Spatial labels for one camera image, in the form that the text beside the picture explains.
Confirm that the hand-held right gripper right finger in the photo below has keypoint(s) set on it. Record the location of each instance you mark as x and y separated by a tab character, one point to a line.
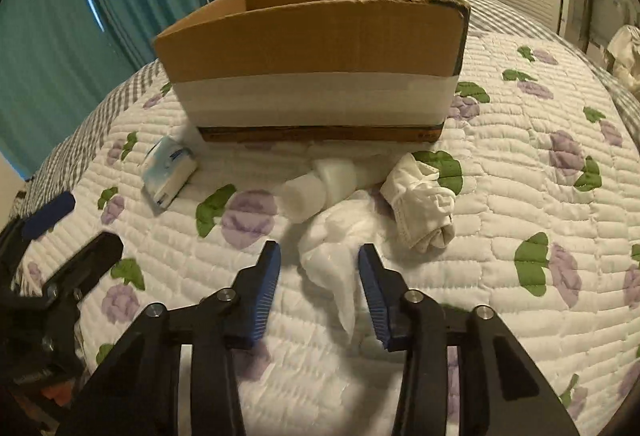
372	291

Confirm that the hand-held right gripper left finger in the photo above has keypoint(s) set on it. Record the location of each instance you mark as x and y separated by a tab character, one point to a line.
264	288

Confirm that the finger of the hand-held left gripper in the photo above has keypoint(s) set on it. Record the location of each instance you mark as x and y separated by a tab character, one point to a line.
85	266
50	213

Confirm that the white cloth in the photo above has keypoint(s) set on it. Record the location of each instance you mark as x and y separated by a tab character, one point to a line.
332	256

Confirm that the brown cardboard box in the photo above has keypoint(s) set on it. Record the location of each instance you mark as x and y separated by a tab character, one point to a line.
310	46

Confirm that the rolled white socks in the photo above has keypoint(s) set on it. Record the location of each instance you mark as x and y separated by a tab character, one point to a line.
425	206

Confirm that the white blue tissue packet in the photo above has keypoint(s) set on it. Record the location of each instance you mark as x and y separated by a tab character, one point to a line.
167	171

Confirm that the teal curtain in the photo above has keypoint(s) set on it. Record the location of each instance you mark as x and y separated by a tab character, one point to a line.
50	66

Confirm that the floral quilted bed cover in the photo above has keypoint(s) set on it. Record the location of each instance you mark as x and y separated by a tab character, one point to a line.
500	201

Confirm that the cream cloth pile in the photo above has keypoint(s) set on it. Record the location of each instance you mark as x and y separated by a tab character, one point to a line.
625	56

